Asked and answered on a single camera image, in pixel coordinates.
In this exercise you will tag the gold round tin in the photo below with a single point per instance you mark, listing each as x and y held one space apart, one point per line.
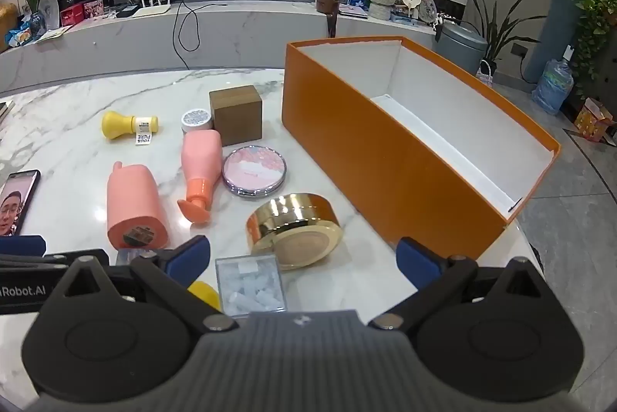
294 233

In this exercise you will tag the clear plastic box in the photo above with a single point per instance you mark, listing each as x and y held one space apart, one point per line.
250 284

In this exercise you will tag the decorative plate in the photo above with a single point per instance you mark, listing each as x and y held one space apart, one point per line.
428 7

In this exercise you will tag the yellow tape measure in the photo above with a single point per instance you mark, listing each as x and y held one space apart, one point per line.
206 294

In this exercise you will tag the yellow bottle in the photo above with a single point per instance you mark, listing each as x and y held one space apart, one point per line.
118 125

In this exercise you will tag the brown cardboard cube box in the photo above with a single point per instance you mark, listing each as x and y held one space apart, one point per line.
236 115

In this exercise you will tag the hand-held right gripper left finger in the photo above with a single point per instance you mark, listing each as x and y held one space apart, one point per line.
190 262

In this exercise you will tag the pink cylinder container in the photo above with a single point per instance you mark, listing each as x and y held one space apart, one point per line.
135 200

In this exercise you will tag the wall socket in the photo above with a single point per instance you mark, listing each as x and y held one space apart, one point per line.
520 49

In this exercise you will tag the red gift box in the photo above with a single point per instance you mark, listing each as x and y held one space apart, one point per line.
72 16

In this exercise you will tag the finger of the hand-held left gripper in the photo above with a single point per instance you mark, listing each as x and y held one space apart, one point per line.
21 245
58 259

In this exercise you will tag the black smartphone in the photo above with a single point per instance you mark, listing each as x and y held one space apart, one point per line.
19 202

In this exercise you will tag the pink floral gift box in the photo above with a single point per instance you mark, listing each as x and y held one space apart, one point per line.
94 9

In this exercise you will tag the small grey jar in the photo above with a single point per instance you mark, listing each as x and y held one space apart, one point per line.
196 120

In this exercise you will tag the round pink compact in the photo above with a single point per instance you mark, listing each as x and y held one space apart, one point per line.
254 171

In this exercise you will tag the grey pedal trash can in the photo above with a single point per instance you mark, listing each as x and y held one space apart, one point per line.
462 46

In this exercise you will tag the paper sheet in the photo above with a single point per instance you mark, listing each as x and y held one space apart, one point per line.
50 34

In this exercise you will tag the marble television console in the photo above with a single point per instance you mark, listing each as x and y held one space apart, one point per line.
241 36

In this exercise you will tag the green leafy vine plant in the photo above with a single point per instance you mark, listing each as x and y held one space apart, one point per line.
595 17

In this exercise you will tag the orange cardboard carton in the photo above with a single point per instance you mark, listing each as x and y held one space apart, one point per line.
593 120

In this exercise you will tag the blue water jug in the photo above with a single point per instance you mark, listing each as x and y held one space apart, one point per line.
553 87

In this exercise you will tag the long-leaf potted plant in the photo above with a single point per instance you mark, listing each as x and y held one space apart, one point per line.
491 26

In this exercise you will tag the black set-top box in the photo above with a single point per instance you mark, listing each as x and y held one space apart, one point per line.
127 11

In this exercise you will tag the blue snack bag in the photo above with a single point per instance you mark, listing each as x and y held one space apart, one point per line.
19 37

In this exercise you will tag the woven handbag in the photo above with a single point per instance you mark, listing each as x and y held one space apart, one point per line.
486 75

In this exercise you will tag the orange cardboard box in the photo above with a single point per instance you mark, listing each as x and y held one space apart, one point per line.
385 161

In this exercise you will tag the pink pump bottle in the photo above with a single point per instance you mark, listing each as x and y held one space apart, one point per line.
200 161

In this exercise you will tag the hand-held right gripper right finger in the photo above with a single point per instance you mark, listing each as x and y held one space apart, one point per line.
415 265

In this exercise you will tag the flat pink book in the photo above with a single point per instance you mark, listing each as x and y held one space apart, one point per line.
354 10

